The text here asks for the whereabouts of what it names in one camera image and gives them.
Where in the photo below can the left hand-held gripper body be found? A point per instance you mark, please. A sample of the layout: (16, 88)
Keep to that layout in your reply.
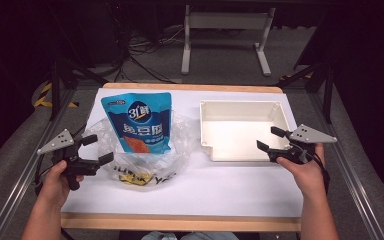
(76, 165)

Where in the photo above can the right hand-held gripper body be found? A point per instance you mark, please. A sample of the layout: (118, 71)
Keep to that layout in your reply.
(308, 136)

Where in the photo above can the white plastic tray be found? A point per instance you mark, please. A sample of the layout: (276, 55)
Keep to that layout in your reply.
(236, 140)

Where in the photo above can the blue food pouch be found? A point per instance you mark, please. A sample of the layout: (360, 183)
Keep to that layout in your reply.
(136, 123)

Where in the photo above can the clear plastic bag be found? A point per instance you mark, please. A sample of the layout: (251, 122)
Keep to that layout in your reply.
(180, 140)

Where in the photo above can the person's left hand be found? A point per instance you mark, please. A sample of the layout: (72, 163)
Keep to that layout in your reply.
(55, 186)

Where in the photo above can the person's right hand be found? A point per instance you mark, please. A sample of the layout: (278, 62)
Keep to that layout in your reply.
(308, 178)

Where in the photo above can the black tripod stand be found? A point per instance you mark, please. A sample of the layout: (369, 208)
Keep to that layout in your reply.
(56, 90)
(328, 93)

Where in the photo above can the yellow black hazard tape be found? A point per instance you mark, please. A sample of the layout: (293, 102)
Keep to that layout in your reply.
(45, 96)

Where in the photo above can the white table mat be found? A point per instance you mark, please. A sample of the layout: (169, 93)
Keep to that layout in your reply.
(213, 190)

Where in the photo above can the aluminium rail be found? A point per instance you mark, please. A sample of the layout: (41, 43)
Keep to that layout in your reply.
(350, 180)
(30, 166)

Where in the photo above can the grey metal stand frame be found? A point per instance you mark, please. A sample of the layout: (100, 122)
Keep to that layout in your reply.
(228, 20)

